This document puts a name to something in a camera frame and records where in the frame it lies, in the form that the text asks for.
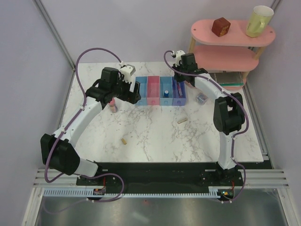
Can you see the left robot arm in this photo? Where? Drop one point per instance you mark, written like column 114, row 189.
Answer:
column 58, row 149

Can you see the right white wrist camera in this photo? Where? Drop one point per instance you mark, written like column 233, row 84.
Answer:
column 177, row 56

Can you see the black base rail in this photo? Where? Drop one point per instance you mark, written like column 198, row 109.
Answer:
column 162, row 177

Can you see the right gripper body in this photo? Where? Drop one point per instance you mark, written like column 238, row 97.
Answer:
column 179, row 77

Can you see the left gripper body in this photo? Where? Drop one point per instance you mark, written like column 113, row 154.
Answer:
column 122, row 91

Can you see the white cable duct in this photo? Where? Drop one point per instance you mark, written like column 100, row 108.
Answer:
column 93, row 193

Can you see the brown cube box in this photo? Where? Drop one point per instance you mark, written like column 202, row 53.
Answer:
column 220, row 26

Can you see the white chalk stick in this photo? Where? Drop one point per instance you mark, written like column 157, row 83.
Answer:
column 182, row 120

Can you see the blue cap stamp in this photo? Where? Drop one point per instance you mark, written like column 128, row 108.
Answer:
column 166, row 94

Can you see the light blue drawer bin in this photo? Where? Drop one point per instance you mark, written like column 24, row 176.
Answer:
column 142, row 91

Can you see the green folder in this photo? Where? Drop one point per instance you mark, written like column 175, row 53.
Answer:
column 235, row 84

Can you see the purple drawer bin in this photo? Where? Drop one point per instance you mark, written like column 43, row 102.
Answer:
column 179, row 101

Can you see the pink drawer bin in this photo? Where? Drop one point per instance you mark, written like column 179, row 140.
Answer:
column 153, row 90

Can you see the pink three tier shelf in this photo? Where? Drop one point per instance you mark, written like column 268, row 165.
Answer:
column 233, row 52

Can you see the clear paperclip box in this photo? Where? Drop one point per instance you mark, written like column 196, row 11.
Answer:
column 201, row 98

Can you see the cyan drawer bin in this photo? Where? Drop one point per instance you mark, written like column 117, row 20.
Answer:
column 166, row 84

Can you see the pink cap bottle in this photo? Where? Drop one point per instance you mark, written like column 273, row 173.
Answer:
column 112, row 106

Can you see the yellow green mug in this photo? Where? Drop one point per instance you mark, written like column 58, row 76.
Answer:
column 258, row 21

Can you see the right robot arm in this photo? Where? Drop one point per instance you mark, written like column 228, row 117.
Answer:
column 229, row 113

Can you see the dark setup guide booklet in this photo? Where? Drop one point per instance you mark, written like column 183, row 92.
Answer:
column 228, row 77

